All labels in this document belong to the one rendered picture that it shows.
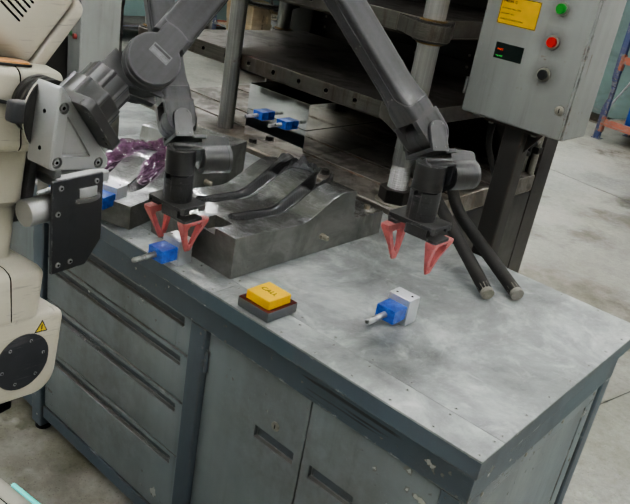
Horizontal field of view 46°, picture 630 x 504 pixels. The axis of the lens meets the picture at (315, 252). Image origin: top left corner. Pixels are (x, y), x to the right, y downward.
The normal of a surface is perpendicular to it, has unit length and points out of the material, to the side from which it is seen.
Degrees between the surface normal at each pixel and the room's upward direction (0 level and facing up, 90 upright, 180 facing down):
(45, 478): 0
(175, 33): 59
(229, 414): 90
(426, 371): 0
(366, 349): 0
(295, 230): 90
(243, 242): 90
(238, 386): 90
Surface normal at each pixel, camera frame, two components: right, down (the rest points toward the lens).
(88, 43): 0.58, 0.41
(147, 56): 0.50, -0.09
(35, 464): 0.16, -0.90
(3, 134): 0.81, 0.35
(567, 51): -0.66, 0.21
